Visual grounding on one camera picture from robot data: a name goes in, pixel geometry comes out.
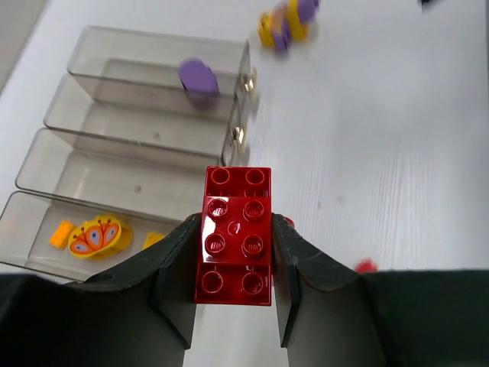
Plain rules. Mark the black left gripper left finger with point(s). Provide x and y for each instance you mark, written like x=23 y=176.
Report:
x=140 y=312

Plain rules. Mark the purple oval lego piece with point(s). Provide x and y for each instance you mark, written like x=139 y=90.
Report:
x=199 y=82

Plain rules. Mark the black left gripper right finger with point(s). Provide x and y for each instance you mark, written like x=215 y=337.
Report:
x=331 y=315

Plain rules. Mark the small orange lego brick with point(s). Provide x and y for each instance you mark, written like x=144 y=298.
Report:
x=61 y=235

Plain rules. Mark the large red lego assembly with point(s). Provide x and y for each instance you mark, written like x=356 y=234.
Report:
x=235 y=261

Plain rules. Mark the yellow lego plate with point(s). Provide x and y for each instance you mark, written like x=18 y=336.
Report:
x=152 y=238

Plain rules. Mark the small red lego cube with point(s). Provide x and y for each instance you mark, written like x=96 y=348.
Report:
x=366 y=265

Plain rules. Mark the purple yellow lego figure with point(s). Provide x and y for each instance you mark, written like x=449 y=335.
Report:
x=286 y=24

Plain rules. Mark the yellow butterfly lego piece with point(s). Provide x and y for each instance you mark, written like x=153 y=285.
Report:
x=100 y=238

